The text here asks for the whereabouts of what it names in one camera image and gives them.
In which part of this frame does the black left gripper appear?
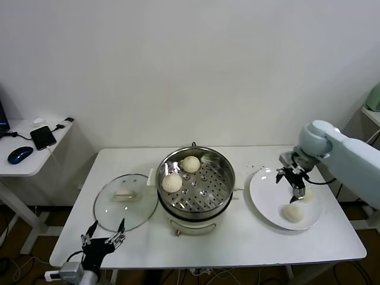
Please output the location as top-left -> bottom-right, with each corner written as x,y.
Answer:
80,218 -> 127,270

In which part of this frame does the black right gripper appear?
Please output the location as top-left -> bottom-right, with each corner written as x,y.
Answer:
275,161 -> 312,204

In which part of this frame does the white steamed baozi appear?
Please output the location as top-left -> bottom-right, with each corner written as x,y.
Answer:
161,173 -> 183,193
280,204 -> 305,223
180,156 -> 201,173
301,188 -> 316,204

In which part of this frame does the round glass pot lid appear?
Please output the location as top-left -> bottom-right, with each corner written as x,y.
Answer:
93,173 -> 159,233

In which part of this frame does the stainless steel steamer basket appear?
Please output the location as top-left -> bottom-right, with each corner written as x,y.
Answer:
156,145 -> 236,215

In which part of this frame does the steel steamer pot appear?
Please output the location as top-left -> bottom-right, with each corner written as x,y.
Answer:
147,167 -> 245,238

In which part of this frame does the white round plate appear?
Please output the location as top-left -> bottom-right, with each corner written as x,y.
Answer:
248,166 -> 324,232

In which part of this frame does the white side desk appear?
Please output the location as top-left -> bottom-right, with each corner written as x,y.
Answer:
0,118 -> 75,256

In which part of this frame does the white shelf table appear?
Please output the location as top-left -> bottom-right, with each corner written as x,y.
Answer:
360,106 -> 380,128

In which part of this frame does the black smartphone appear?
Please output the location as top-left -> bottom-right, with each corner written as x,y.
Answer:
29,125 -> 57,151

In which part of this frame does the blue computer mouse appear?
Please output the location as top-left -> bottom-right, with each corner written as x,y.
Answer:
7,145 -> 34,164

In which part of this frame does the pale green appliance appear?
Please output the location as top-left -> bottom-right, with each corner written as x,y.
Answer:
364,83 -> 380,113

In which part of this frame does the black laptop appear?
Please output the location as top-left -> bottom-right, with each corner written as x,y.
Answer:
0,84 -> 11,139

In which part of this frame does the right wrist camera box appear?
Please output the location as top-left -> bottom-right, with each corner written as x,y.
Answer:
278,151 -> 295,166

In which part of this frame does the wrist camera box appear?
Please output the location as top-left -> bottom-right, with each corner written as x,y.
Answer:
278,151 -> 295,166
44,262 -> 86,281

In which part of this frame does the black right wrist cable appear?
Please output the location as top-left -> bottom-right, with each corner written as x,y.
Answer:
302,175 -> 338,185

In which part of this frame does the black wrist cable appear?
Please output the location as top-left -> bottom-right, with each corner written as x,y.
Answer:
302,175 -> 338,185
65,251 -> 87,265

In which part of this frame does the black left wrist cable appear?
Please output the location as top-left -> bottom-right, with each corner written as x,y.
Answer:
65,251 -> 87,265

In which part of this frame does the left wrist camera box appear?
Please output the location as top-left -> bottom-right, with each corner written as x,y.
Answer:
44,262 -> 86,281

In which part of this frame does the white charging cable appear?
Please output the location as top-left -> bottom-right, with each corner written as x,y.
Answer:
45,145 -> 68,179

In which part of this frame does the black laptop cable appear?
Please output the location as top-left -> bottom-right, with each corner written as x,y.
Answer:
0,130 -> 33,141

